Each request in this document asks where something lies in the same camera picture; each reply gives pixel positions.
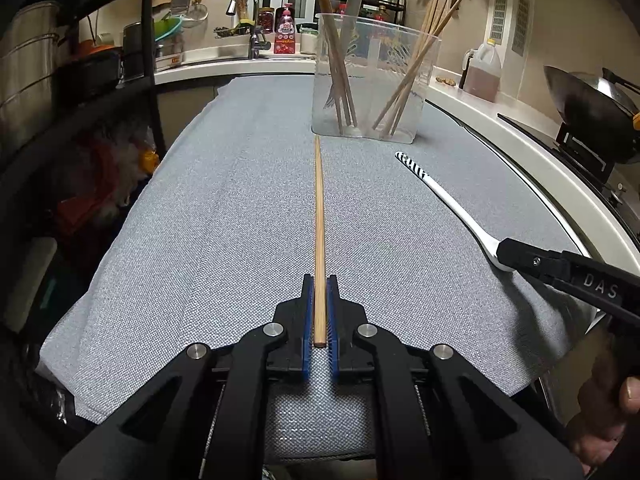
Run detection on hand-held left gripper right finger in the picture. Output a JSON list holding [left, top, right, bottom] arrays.
[[325, 275, 586, 480]]

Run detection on person's right hand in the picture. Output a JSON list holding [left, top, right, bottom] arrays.
[[565, 369, 640, 479]]

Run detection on black pot with orange lid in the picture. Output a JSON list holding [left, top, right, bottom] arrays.
[[65, 42, 124, 99]]

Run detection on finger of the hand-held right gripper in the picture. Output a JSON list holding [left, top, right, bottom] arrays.
[[499, 257, 571, 289], [496, 238, 569, 268]]

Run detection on black gas stove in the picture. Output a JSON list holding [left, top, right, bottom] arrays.
[[497, 112, 640, 233]]

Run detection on large steel pot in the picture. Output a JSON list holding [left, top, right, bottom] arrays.
[[0, 2, 66, 147]]

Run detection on hanging wire strainer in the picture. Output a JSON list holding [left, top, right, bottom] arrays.
[[181, 2, 208, 28]]

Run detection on clear plastic utensil container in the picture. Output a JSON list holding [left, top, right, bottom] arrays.
[[311, 12, 442, 140]]

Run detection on cooking oil jug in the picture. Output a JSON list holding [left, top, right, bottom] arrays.
[[460, 38, 502, 103]]

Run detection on green plastic bowl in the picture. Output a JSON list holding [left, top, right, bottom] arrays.
[[154, 16, 183, 42]]

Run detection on chrome sink faucet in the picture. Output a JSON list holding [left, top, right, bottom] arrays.
[[226, 0, 272, 60]]

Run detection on stainless steel sink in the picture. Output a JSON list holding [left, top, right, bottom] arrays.
[[155, 49, 256, 73]]

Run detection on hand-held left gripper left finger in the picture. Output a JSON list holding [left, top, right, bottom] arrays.
[[55, 274, 315, 480]]

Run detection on grey woven table cloth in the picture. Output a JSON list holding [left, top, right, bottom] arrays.
[[37, 74, 599, 463]]

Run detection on steel canister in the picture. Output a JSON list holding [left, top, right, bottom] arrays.
[[122, 21, 156, 79]]

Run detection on white wall vent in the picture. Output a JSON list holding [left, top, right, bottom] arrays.
[[489, 0, 509, 43]]

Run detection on steel wok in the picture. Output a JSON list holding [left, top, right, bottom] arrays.
[[544, 65, 640, 165]]

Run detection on pink dish soap bottle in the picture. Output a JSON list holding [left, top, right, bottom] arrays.
[[273, 2, 297, 56]]

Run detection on grey handled metal fork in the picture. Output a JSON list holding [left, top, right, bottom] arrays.
[[324, 0, 365, 111]]

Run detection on red and orange plastic bags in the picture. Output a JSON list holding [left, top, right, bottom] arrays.
[[55, 120, 161, 241]]

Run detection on white spoon with striped handle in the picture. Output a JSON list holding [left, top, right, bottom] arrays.
[[395, 151, 516, 273]]

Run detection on black storage shelf rack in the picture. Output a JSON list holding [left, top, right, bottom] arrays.
[[0, 0, 167, 181]]

